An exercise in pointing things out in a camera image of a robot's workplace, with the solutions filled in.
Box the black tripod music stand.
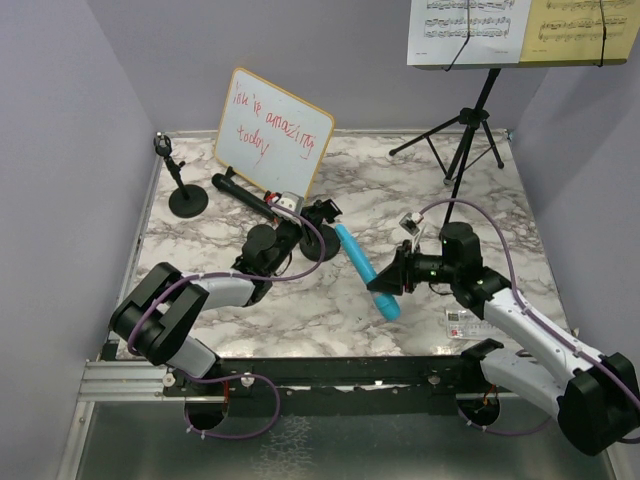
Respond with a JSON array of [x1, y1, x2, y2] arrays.
[[389, 68, 505, 199]]

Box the yellow-framed whiteboard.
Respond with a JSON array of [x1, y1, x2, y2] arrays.
[[213, 68, 335, 199]]

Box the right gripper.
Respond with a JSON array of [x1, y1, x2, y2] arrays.
[[369, 238, 460, 294]]

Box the white sheet music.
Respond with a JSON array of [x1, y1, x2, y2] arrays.
[[407, 0, 531, 71]]

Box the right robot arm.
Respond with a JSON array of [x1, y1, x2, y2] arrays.
[[367, 222, 639, 456]]

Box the black microphone stand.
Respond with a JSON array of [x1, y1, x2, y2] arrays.
[[299, 199, 342, 261], [153, 132, 209, 219]]

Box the yellow sheet music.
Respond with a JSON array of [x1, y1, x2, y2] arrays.
[[520, 0, 639, 65]]

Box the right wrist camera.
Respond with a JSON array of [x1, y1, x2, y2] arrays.
[[399, 212, 425, 252]]

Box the clear ruler set packet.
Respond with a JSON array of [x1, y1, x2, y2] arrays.
[[444, 309, 496, 340]]

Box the blue-headed microphone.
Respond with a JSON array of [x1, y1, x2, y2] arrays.
[[335, 224, 401, 321]]

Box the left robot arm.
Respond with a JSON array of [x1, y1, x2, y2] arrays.
[[109, 200, 342, 395]]

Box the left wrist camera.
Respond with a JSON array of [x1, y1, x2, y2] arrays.
[[266, 192, 304, 217]]

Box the aluminium frame rail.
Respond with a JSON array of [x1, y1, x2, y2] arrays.
[[77, 359, 174, 404]]

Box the black microphone orange tip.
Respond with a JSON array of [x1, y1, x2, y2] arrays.
[[211, 172, 276, 222]]

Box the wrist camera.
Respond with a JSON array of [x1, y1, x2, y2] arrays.
[[399, 212, 425, 252], [266, 192, 304, 217]]

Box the black mounting rail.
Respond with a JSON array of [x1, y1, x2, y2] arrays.
[[163, 340, 505, 418]]

